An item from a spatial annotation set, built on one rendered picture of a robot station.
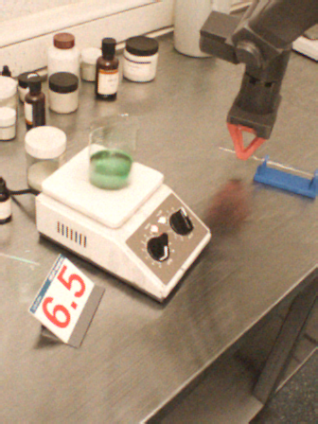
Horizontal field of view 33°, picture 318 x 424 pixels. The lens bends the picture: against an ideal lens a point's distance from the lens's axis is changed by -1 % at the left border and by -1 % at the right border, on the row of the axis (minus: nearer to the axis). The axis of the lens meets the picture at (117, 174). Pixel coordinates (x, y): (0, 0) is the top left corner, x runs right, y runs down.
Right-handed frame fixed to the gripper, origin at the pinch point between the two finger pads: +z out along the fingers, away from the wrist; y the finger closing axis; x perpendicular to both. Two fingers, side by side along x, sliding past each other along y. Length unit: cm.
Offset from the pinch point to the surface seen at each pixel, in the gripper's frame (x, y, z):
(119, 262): -8.5, 30.5, -0.4
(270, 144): 3.4, -9.9, 3.1
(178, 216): -4.2, 21.9, -2.9
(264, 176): 4.3, 1.2, 2.2
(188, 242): -1.9, 23.3, -0.4
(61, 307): -12.3, 38.5, 1.2
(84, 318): -9.7, 37.5, 2.8
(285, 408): 26, -11, 78
